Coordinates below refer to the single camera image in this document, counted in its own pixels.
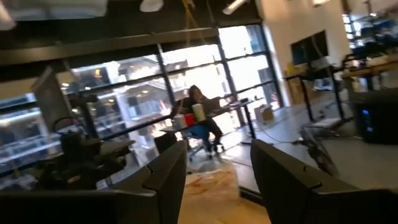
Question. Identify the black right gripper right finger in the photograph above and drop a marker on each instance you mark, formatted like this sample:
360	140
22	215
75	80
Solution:
280	186

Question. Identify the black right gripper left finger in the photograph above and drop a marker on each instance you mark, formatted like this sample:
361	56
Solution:
169	180

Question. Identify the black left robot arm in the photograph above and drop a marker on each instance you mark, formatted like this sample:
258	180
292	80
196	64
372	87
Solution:
74	165

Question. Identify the black desk panel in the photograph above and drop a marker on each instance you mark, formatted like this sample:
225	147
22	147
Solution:
164	141

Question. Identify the clear plastic bin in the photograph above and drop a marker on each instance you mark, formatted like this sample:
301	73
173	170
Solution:
211	183

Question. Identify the black floor fan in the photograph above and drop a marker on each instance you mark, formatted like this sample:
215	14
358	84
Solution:
317	152

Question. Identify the black swivel chair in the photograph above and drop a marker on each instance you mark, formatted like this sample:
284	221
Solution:
199	137

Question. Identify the blue and white box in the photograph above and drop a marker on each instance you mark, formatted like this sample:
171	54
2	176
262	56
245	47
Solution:
179	121

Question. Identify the red box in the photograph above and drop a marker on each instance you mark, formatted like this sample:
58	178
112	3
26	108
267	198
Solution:
189	119

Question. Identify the brown cardboard box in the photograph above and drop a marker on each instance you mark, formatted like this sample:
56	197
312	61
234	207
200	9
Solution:
264	113

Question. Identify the black base with white sheet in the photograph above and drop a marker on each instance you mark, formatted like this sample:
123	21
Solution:
323	124

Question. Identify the dark grey monitor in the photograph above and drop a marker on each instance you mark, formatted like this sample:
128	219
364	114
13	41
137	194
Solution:
51	99

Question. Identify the person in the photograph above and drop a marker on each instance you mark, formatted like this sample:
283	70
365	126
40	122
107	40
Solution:
199	102

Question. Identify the black office desk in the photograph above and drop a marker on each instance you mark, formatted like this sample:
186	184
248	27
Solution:
236	107

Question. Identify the wooden pallets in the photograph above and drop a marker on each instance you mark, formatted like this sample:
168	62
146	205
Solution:
298	90

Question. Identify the large window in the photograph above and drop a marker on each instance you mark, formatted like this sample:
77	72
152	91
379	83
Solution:
186	77

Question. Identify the black standing desk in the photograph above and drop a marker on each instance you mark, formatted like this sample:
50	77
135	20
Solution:
311	76

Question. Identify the yellow container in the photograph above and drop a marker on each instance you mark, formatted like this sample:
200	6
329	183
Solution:
290	69

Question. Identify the black computer tower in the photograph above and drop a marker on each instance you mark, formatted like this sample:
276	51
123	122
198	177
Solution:
376	118

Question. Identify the black computer monitor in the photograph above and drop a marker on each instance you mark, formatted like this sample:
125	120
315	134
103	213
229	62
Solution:
309	48

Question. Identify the shelf with blue bins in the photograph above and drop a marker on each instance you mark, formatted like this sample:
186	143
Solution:
367	28

